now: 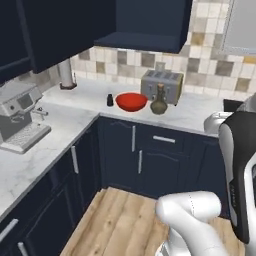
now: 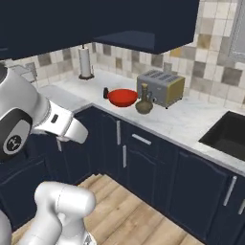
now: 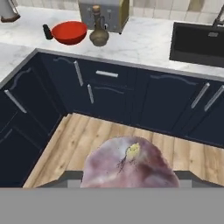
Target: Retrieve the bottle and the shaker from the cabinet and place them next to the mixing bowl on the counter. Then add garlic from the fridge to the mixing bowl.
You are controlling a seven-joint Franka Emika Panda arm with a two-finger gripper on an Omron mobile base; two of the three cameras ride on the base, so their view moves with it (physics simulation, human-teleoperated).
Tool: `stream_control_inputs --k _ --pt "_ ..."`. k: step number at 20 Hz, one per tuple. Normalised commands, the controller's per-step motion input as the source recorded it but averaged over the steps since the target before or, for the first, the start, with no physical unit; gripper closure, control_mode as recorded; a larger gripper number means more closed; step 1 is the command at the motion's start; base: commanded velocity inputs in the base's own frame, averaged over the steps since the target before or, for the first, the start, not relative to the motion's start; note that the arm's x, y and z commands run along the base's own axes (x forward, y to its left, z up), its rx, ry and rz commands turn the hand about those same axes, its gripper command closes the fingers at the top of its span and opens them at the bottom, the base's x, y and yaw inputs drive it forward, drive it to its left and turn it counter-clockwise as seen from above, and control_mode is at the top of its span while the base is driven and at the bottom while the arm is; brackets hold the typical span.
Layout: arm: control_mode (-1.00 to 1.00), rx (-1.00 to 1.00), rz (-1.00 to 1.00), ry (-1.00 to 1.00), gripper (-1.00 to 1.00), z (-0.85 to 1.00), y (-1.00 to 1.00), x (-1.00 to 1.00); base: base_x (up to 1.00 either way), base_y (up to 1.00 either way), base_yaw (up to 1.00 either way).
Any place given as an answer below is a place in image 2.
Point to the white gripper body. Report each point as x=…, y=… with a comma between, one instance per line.
x=76, y=131

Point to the olive green bottle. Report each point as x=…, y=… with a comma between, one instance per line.
x=144, y=104

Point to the small dark shaker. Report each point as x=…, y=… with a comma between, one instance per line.
x=105, y=93

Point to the red mixing bowl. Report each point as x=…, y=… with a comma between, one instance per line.
x=122, y=97

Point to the grey window frame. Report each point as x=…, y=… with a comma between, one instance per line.
x=238, y=28

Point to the dark blue wall cupboard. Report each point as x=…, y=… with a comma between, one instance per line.
x=146, y=22
x=41, y=25

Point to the dark blue drawer front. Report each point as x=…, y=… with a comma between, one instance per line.
x=153, y=140

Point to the white paper towel roll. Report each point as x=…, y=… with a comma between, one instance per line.
x=84, y=61

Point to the black sink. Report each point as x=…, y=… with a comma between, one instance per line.
x=227, y=135

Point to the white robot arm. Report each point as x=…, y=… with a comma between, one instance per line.
x=22, y=105

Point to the silver toaster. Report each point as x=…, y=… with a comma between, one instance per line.
x=159, y=86

